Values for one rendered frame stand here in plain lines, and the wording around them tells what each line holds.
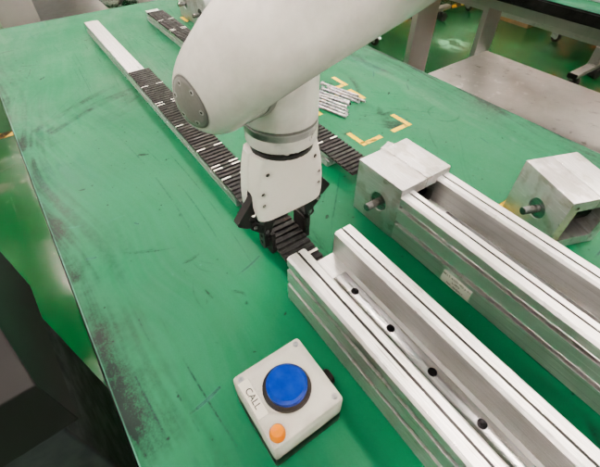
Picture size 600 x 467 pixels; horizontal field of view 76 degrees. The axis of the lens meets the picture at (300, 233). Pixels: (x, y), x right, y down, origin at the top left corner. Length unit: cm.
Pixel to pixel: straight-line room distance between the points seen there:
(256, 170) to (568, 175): 45
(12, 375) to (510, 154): 82
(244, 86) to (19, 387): 32
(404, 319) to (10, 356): 38
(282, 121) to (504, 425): 36
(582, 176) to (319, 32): 49
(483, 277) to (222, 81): 37
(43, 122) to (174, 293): 58
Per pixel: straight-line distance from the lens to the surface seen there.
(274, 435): 38
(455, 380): 45
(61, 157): 88
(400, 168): 58
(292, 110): 40
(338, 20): 28
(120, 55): 119
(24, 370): 44
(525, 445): 45
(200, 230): 62
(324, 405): 40
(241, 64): 29
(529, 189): 67
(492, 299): 54
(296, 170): 46
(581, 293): 56
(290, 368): 40
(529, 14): 202
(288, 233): 57
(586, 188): 66
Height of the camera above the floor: 121
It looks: 47 degrees down
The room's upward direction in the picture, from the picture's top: straight up
